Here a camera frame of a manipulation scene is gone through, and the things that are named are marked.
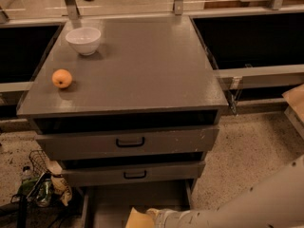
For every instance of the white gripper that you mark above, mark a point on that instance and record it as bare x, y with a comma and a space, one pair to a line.
168, 219

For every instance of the yellow sponge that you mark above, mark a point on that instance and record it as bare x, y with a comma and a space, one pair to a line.
137, 219

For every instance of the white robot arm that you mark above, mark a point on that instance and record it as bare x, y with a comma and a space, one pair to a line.
276, 202

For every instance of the grey bottom drawer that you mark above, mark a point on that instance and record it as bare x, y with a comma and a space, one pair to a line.
109, 206

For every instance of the grey drawer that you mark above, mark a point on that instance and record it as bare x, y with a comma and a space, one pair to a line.
109, 206
95, 145
168, 171

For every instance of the grey top drawer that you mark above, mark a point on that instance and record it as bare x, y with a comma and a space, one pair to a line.
95, 145

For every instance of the grey middle drawer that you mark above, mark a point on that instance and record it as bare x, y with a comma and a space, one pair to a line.
168, 171

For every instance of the grey drawer cabinet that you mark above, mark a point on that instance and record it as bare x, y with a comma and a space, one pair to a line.
148, 73

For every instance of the cream patterned bag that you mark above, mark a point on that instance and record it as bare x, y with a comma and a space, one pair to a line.
61, 187

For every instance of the green snack bag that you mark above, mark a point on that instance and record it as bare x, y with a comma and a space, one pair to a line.
38, 190

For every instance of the plastic bottle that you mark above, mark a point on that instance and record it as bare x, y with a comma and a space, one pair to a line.
26, 173

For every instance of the orange fruit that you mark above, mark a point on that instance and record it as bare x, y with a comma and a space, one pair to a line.
61, 78

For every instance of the white bowl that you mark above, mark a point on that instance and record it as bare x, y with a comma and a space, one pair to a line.
84, 41

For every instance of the black wire basket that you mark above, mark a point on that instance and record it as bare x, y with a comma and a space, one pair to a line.
38, 159

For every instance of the metal railing frame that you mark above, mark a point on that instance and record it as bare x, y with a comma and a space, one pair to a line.
16, 14

